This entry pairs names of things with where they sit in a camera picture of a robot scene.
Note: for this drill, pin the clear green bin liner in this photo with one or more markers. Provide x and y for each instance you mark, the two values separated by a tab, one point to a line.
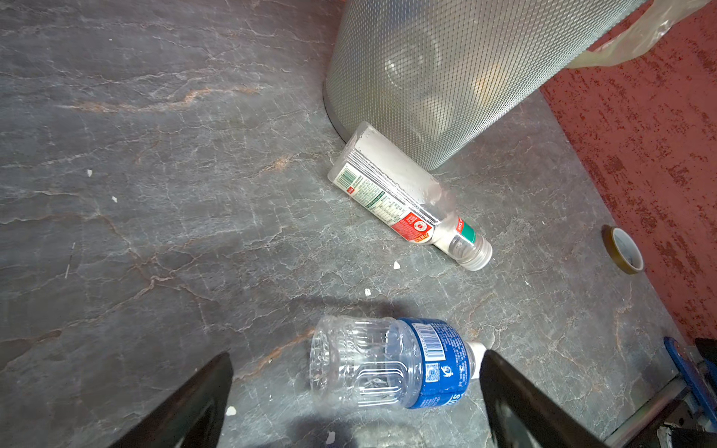
641	36

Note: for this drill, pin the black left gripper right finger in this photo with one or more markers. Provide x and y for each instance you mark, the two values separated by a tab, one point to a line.
521	415

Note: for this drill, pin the blue label bottle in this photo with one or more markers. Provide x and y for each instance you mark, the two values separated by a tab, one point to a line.
410	363

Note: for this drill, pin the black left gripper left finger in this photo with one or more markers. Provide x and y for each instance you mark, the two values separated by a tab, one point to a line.
192	416

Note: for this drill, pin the green cap slim bottle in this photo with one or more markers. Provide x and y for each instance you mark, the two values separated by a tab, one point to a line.
386	182

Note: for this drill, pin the aluminium front rail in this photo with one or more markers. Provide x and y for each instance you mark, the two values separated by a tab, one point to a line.
673	417

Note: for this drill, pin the tape roll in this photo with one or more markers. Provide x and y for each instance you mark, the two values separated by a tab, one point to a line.
622	249

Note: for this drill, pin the blue tool right edge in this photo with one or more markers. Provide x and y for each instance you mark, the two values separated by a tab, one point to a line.
694	380

